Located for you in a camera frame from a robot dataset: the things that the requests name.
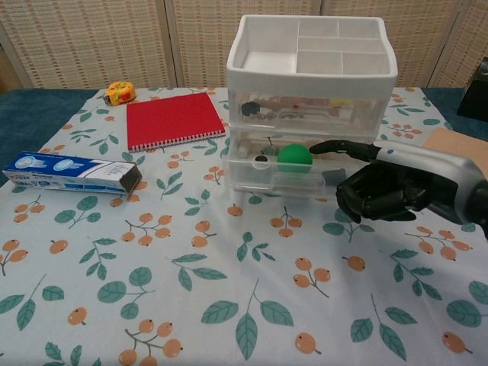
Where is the clear plastic top drawer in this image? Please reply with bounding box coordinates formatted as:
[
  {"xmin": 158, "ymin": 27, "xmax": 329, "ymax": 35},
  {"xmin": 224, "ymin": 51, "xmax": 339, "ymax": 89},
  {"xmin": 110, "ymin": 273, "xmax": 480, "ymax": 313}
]
[{"xmin": 230, "ymin": 91, "xmax": 390, "ymax": 127}]

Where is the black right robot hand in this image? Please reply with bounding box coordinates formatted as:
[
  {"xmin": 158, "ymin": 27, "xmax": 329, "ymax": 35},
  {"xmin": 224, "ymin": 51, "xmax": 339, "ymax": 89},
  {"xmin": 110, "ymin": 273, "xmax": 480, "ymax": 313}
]
[{"xmin": 308, "ymin": 139, "xmax": 477, "ymax": 226}]

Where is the blue toothpaste box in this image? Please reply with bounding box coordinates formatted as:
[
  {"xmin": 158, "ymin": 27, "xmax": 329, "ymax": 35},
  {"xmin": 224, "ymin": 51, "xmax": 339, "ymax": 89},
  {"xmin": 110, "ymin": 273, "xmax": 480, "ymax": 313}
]
[{"xmin": 2, "ymin": 151, "xmax": 143, "ymax": 198}]

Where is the floral fruit print tablecloth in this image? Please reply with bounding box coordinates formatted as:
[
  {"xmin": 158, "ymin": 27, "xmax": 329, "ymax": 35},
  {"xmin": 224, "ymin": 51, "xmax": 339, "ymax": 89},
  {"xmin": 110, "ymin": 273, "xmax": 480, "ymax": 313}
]
[{"xmin": 0, "ymin": 86, "xmax": 488, "ymax": 366}]

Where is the green ball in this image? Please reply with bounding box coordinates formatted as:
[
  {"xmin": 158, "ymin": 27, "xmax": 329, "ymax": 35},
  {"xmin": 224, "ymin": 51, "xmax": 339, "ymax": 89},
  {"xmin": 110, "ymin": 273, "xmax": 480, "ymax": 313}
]
[{"xmin": 277, "ymin": 143, "xmax": 314, "ymax": 175}]

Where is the brown kraft paper notebook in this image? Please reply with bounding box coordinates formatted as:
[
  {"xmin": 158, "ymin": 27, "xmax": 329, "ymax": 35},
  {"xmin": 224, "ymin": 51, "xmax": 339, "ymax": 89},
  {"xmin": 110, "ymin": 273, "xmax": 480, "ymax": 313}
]
[{"xmin": 422, "ymin": 128, "xmax": 488, "ymax": 167}]

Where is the white plastic drawer organizer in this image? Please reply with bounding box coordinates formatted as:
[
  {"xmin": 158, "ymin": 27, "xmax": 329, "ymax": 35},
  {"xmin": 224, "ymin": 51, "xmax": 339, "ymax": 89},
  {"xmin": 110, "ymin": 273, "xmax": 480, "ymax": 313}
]
[{"xmin": 225, "ymin": 14, "xmax": 399, "ymax": 199}]

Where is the beige woven screen panel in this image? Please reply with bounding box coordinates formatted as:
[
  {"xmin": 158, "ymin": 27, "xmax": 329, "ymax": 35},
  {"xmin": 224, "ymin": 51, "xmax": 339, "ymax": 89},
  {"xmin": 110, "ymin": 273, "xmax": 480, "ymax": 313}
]
[
  {"xmin": 0, "ymin": 0, "xmax": 178, "ymax": 91},
  {"xmin": 430, "ymin": 0, "xmax": 488, "ymax": 88},
  {"xmin": 165, "ymin": 0, "xmax": 329, "ymax": 89},
  {"xmin": 322, "ymin": 0, "xmax": 468, "ymax": 88}
]

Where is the small dark blue block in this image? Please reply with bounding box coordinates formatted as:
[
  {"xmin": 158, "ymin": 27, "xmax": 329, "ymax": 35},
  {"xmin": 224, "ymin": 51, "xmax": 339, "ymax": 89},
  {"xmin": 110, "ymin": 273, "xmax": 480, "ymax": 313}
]
[{"xmin": 322, "ymin": 169, "xmax": 347, "ymax": 187}]

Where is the red spiral notebook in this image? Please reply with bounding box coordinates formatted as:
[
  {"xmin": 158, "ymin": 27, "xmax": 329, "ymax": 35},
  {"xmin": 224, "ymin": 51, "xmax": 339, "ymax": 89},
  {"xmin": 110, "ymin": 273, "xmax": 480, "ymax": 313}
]
[{"xmin": 126, "ymin": 92, "xmax": 227, "ymax": 154}]

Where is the yellow tape measure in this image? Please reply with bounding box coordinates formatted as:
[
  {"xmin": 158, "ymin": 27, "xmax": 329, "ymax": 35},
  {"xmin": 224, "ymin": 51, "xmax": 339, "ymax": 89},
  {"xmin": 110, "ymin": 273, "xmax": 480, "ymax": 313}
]
[{"xmin": 104, "ymin": 80, "xmax": 137, "ymax": 106}]

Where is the black box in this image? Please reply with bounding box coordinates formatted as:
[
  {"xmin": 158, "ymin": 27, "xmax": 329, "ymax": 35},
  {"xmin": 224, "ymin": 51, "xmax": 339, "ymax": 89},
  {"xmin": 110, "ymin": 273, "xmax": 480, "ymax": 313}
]
[{"xmin": 456, "ymin": 56, "xmax": 488, "ymax": 118}]

